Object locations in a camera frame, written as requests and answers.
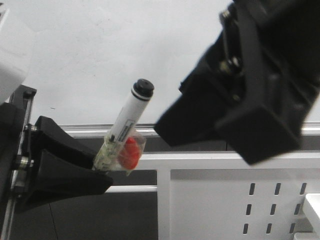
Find white whiteboard marker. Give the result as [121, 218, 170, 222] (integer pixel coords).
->
[92, 79, 154, 175]

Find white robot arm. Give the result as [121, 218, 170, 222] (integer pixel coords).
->
[0, 0, 320, 212]

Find white whiteboard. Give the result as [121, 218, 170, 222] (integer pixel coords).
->
[4, 0, 229, 125]

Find red round magnet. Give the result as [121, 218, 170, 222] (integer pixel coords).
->
[118, 137, 141, 170]

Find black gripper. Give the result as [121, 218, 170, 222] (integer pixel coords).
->
[180, 0, 320, 136]

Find aluminium whiteboard tray rail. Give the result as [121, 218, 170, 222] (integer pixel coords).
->
[60, 121, 320, 139]

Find white plastic bin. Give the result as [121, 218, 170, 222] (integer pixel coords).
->
[292, 193, 320, 240]

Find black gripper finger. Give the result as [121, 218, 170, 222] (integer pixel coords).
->
[15, 116, 113, 213]
[154, 73, 302, 165]

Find white metal rack frame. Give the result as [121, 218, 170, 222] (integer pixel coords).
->
[108, 151, 320, 240]

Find white perforated metal panel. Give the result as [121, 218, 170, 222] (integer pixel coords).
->
[170, 168, 320, 240]

